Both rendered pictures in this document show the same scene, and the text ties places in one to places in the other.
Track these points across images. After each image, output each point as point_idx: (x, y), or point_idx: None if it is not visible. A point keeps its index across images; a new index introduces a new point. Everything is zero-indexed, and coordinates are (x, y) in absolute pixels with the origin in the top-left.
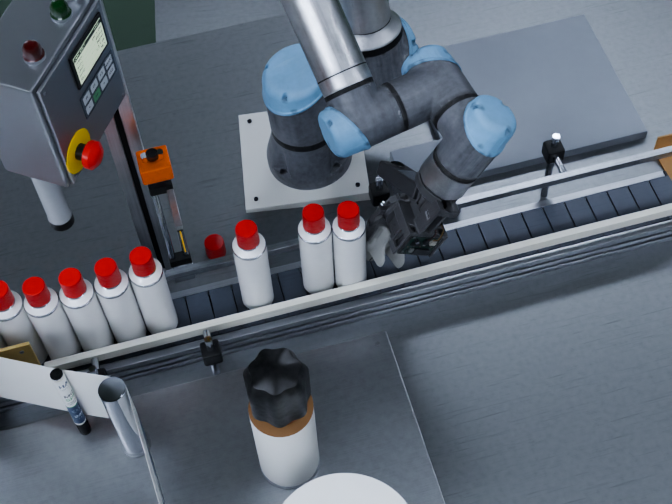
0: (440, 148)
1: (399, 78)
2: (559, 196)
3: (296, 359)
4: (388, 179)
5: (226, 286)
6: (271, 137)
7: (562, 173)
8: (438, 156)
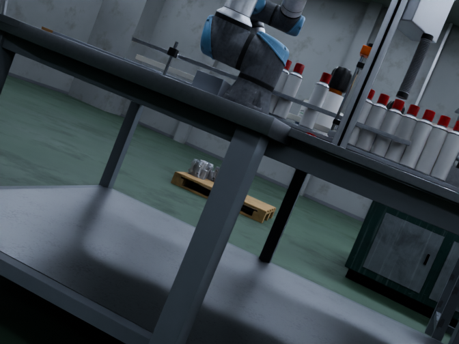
0: (263, 23)
1: (272, 3)
2: (167, 74)
3: (337, 66)
4: None
5: (315, 132)
6: (270, 97)
7: (179, 54)
8: (263, 26)
